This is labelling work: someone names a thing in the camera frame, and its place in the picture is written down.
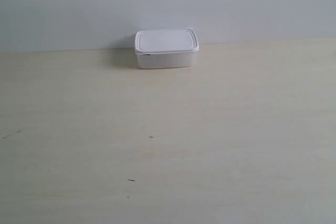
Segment white lidded plastic container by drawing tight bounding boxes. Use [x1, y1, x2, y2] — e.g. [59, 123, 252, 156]
[134, 29, 199, 69]

